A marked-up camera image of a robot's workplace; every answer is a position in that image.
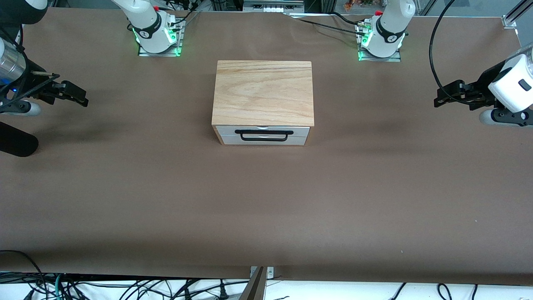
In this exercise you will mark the small metal bracket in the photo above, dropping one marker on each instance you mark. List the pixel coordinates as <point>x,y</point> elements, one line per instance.
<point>270,273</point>

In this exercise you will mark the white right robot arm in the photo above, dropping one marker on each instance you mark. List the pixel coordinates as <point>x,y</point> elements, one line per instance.
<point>145,25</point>

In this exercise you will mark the wooden camera pole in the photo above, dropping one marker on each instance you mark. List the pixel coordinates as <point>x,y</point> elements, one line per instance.
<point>254,287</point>

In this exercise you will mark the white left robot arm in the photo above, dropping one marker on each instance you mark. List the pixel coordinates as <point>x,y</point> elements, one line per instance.
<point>389,29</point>

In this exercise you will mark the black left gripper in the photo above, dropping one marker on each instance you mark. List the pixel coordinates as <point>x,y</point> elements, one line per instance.
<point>480,92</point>

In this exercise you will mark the grey metal box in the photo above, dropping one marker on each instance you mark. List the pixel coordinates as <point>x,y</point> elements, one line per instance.
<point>270,7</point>

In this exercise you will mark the light wooden drawer cabinet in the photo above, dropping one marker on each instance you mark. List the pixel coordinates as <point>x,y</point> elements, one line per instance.
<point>262,91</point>

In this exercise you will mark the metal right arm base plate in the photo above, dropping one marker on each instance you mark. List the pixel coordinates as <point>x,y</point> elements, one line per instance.
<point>158,54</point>

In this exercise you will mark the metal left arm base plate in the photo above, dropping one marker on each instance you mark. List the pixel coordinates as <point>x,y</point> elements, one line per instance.
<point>379,59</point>

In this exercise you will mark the black cylinder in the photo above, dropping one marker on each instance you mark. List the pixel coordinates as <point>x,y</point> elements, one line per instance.
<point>16,141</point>

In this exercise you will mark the brown table cover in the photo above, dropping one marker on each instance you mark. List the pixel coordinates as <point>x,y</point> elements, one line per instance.
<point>125,200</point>

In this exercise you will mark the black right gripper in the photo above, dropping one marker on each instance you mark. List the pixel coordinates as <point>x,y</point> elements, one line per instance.
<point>38,90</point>

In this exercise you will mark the aluminium frame profile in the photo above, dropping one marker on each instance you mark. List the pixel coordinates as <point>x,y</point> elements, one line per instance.
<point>514,16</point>

